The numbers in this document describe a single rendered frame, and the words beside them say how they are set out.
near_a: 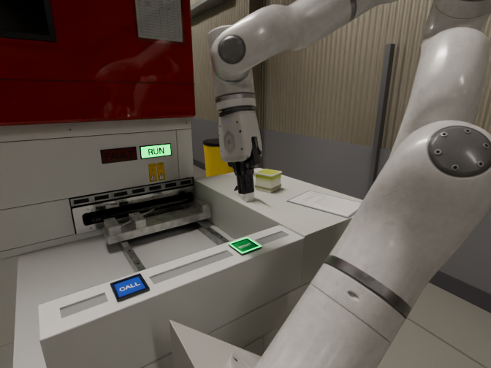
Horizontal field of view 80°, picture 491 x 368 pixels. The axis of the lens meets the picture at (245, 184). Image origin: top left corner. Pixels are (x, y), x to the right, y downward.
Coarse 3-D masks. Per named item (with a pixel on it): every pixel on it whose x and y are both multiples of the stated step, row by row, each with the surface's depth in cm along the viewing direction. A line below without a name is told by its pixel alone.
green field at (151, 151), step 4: (144, 148) 107; (148, 148) 107; (152, 148) 108; (156, 148) 109; (160, 148) 110; (164, 148) 111; (168, 148) 112; (144, 152) 107; (148, 152) 108; (152, 152) 109; (156, 152) 110; (160, 152) 110; (164, 152) 111; (168, 152) 112; (144, 156) 107; (148, 156) 108; (152, 156) 109
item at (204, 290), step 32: (192, 256) 65; (224, 256) 65; (256, 256) 65; (288, 256) 71; (96, 288) 54; (160, 288) 54; (192, 288) 57; (224, 288) 61; (256, 288) 67; (288, 288) 74; (64, 320) 46; (96, 320) 47; (128, 320) 50; (160, 320) 54; (192, 320) 58; (224, 320) 64; (64, 352) 45; (96, 352) 48; (128, 352) 52; (160, 352) 56
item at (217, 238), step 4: (192, 224) 112; (196, 224) 110; (200, 224) 106; (204, 224) 106; (196, 228) 110; (200, 228) 107; (204, 228) 104; (208, 228) 103; (204, 232) 105; (208, 232) 102; (212, 232) 100; (216, 232) 100; (208, 236) 102; (212, 236) 100; (216, 236) 98; (220, 236) 98; (212, 240) 101; (216, 240) 98; (220, 240) 96; (224, 240) 95; (228, 240) 95; (216, 244) 98; (220, 244) 96
